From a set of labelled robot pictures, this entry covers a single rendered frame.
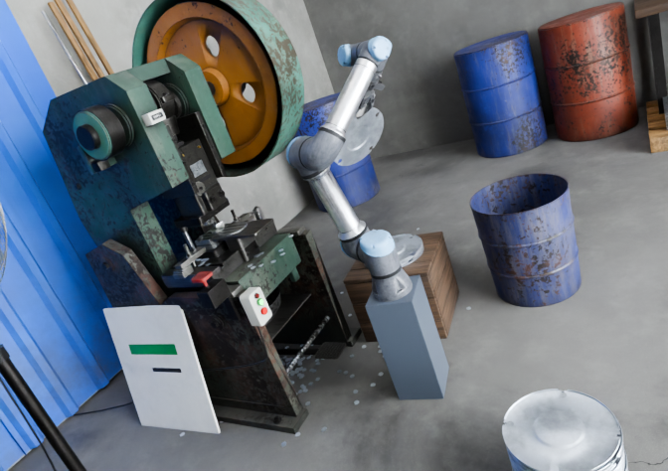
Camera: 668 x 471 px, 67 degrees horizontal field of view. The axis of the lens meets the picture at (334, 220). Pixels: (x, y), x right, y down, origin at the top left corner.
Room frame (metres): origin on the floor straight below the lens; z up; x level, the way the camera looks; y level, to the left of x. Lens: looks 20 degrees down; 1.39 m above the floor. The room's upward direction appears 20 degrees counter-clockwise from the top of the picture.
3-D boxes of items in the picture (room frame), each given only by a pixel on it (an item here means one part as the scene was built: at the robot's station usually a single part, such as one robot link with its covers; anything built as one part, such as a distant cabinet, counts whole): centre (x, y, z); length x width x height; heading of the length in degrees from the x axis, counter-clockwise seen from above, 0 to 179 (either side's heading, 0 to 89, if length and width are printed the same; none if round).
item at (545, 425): (1.02, -0.37, 0.25); 0.29 x 0.29 x 0.01
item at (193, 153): (2.07, 0.48, 1.04); 0.17 x 0.15 x 0.30; 54
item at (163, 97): (2.09, 0.51, 1.27); 0.21 x 0.12 x 0.34; 54
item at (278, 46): (2.43, 0.40, 1.33); 1.03 x 0.28 x 0.82; 54
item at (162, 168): (2.18, 0.63, 0.83); 0.79 x 0.43 x 1.34; 54
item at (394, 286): (1.66, -0.12, 0.50); 0.15 x 0.15 x 0.10
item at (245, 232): (1.99, 0.37, 0.72); 0.25 x 0.14 x 0.14; 54
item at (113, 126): (1.90, 0.67, 1.31); 0.22 x 0.12 x 0.22; 54
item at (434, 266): (2.14, -0.21, 0.18); 0.40 x 0.38 x 0.35; 61
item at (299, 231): (2.39, 0.47, 0.45); 0.92 x 0.12 x 0.90; 54
